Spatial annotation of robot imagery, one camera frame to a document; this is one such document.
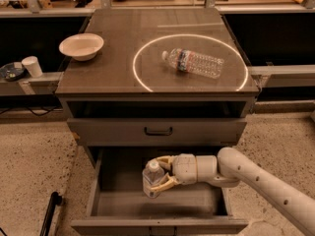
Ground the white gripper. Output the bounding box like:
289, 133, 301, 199
150, 154, 197, 193

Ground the tall blue-label plastic bottle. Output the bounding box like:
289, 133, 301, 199
142, 159, 165, 199

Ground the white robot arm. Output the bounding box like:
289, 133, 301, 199
143, 147, 315, 236

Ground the open middle drawer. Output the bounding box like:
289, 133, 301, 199
71, 147, 248, 236

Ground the grey drawer cabinet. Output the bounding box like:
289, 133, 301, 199
54, 7, 261, 236

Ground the clear crinkled water bottle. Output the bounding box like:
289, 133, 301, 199
161, 48, 224, 79

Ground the white paper bowl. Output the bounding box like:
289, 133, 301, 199
59, 33, 104, 61

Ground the white paper cup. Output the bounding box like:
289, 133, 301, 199
22, 56, 42, 78

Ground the dark round dish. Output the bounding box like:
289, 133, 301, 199
0, 62, 26, 82

